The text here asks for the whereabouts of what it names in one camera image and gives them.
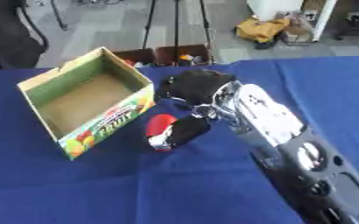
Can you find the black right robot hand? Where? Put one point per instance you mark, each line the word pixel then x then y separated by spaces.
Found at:
pixel 198 84

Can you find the red toy fruit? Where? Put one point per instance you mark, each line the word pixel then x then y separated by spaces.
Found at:
pixel 159 124

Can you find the silver and black right robot arm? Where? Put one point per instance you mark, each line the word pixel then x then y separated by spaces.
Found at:
pixel 290 145

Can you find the brown cardboard box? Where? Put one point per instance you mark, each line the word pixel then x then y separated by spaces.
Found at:
pixel 183 55
pixel 135 57

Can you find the open cardboard box green inside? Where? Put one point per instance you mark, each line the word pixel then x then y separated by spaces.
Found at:
pixel 88 102

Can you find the black tripod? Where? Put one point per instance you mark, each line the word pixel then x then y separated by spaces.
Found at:
pixel 176 26

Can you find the yellow bag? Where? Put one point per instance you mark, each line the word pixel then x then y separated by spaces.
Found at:
pixel 261 29

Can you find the white cabinet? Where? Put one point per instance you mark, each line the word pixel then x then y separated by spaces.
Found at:
pixel 290 14

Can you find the black office chair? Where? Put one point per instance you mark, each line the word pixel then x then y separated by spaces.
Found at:
pixel 9 35

